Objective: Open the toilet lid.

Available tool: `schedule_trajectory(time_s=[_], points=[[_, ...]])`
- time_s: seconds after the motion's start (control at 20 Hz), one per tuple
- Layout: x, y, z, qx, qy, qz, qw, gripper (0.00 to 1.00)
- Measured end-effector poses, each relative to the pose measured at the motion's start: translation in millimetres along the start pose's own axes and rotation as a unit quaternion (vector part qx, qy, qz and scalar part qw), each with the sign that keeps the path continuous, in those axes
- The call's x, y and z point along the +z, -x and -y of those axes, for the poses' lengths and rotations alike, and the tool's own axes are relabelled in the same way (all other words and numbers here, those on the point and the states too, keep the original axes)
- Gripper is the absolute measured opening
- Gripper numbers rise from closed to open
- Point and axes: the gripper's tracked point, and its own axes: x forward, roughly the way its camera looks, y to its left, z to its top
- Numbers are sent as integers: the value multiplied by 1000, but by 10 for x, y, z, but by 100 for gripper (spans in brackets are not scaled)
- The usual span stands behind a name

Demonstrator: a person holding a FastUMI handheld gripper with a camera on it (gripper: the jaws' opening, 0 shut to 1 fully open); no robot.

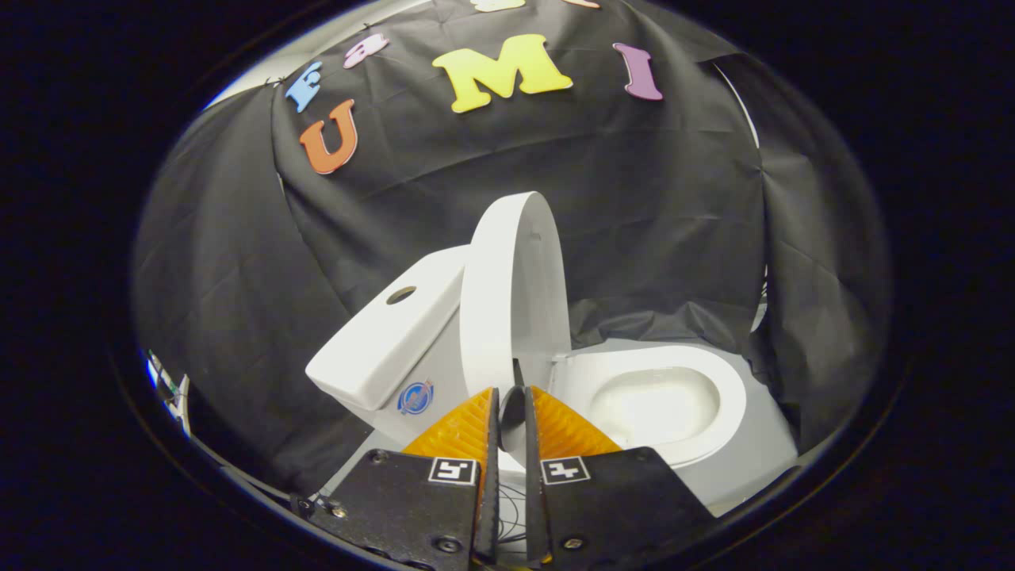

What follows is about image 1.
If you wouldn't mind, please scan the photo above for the white toilet lid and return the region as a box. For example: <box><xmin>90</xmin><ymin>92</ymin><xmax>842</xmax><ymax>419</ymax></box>
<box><xmin>460</xmin><ymin>191</ymin><xmax>573</xmax><ymax>397</ymax></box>

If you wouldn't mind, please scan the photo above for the white tank cover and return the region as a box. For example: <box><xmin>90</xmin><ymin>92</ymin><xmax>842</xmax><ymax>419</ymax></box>
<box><xmin>306</xmin><ymin>244</ymin><xmax>470</xmax><ymax>412</ymax></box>

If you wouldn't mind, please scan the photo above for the black backdrop cloth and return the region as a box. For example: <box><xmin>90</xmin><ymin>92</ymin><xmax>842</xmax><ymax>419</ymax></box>
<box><xmin>131</xmin><ymin>0</ymin><xmax>893</xmax><ymax>492</ymax></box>

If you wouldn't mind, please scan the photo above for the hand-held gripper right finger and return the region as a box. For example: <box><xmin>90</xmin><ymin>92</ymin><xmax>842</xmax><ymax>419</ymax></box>
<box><xmin>523</xmin><ymin>386</ymin><xmax>718</xmax><ymax>570</ymax></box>

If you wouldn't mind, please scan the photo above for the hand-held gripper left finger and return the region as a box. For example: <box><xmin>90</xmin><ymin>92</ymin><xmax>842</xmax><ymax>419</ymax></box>
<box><xmin>289</xmin><ymin>387</ymin><xmax>500</xmax><ymax>570</ymax></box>

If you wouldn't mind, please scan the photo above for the dark round lid lifter handle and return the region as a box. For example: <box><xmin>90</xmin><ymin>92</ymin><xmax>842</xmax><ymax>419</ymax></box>
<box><xmin>498</xmin><ymin>358</ymin><xmax>528</xmax><ymax>453</ymax></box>

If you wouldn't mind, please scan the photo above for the white toilet bowl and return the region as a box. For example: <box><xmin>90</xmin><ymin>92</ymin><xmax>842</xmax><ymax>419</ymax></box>
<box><xmin>507</xmin><ymin>345</ymin><xmax>748</xmax><ymax>477</ymax></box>

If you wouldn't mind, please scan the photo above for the white toilet tank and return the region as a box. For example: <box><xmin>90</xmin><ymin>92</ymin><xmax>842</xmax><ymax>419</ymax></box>
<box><xmin>369</xmin><ymin>317</ymin><xmax>477</xmax><ymax>449</ymax></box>

